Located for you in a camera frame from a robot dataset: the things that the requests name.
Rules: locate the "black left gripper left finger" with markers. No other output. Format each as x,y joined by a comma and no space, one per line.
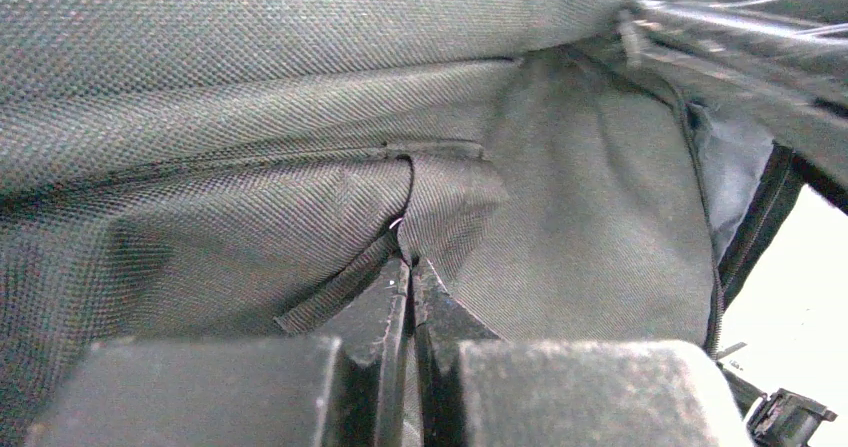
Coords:
341,385

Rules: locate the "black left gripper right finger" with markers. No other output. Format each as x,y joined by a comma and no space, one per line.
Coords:
479,390

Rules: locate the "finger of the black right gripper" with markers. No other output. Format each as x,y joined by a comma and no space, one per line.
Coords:
783,62

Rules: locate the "black student backpack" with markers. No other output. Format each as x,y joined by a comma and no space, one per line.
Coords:
197,167

